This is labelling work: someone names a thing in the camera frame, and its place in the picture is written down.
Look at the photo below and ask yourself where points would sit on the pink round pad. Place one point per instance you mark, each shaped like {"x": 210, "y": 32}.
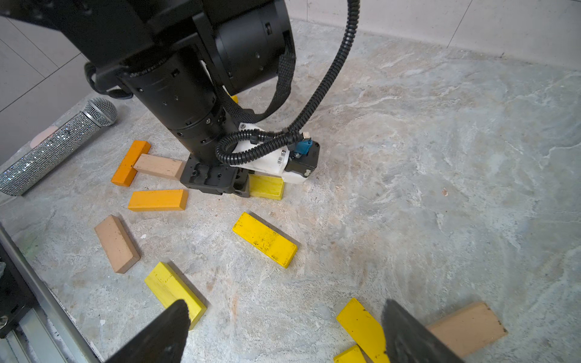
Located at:
{"x": 37, "y": 140}

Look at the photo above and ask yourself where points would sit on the aluminium rail frame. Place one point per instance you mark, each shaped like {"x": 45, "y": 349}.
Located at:
{"x": 34, "y": 325}

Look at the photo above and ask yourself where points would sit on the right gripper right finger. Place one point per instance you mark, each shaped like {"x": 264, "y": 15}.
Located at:
{"x": 407, "y": 340}

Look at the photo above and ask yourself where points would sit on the tan block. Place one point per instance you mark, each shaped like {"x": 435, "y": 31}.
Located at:
{"x": 160, "y": 166}
{"x": 117, "y": 244}
{"x": 469, "y": 329}

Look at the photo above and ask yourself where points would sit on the glitter silver microphone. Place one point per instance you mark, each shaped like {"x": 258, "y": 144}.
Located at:
{"x": 22, "y": 175}

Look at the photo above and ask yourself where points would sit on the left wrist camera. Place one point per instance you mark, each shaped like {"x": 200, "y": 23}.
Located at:
{"x": 294, "y": 165}

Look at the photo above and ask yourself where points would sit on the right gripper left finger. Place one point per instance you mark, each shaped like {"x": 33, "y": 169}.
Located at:
{"x": 163, "y": 340}

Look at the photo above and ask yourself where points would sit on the amber orange block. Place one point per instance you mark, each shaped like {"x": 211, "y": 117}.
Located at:
{"x": 153, "y": 201}

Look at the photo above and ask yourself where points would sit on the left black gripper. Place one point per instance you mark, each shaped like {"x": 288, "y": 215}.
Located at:
{"x": 215, "y": 180}

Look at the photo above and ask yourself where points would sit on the yellow block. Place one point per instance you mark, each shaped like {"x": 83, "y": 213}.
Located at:
{"x": 168, "y": 288}
{"x": 264, "y": 186}
{"x": 351, "y": 355}
{"x": 365, "y": 330}
{"x": 268, "y": 241}

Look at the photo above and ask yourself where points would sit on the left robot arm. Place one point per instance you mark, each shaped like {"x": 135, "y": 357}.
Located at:
{"x": 201, "y": 67}

